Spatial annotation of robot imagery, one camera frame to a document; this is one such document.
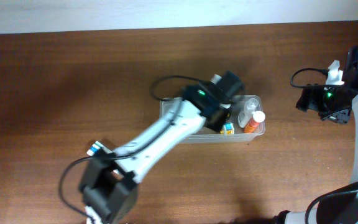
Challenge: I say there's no white nasal spray bottle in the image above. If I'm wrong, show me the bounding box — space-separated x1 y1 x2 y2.
237 98 259 128

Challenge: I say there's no small gold lid jar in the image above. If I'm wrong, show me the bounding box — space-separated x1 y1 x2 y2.
220 122 235 135

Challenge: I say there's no orange Redoxon tube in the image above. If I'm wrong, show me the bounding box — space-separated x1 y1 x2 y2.
244 111 265 134

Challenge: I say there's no white Panadol box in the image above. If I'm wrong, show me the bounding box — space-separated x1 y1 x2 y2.
86 140 121 175

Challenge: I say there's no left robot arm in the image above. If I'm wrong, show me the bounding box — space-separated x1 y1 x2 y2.
79 71 244 223

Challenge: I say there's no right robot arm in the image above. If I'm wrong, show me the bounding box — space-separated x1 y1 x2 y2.
272 45 358 224

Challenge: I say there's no clear plastic container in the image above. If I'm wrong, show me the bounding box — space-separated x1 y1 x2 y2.
159 95 266 144

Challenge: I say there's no right black cable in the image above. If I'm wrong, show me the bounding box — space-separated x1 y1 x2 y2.
290 67 358 108

